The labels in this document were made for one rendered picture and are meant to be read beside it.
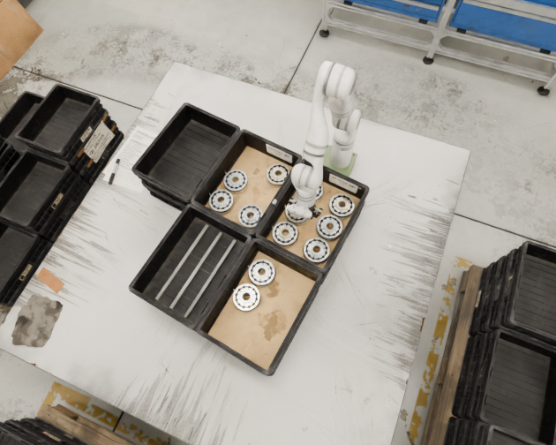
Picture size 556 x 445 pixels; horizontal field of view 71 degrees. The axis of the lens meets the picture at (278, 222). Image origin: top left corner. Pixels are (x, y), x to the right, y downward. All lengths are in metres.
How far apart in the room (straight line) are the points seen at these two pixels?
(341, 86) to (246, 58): 2.19
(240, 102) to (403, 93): 1.43
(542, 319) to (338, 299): 0.94
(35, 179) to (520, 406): 2.72
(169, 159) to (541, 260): 1.78
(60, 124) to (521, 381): 2.72
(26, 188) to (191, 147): 1.15
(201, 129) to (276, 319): 0.93
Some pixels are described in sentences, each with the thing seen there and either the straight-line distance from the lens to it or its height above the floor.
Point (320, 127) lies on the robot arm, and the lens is 1.23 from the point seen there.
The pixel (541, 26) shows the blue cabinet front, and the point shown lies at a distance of 3.16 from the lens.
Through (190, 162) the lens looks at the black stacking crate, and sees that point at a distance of 1.80.
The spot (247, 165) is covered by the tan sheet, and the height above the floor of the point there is 0.83.
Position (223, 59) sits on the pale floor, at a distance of 3.33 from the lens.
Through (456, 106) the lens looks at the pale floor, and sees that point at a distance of 3.17.
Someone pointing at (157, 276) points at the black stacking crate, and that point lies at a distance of 1.63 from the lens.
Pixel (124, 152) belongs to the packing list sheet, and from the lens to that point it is 2.09.
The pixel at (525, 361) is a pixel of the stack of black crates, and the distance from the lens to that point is 2.20.
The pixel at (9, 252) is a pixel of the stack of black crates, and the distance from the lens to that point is 2.69.
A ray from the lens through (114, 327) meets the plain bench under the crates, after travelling 1.78.
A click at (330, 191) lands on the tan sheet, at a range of 1.67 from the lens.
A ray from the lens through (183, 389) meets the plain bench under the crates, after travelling 1.67.
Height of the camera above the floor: 2.31
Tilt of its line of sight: 67 degrees down
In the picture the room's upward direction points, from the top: 6 degrees counter-clockwise
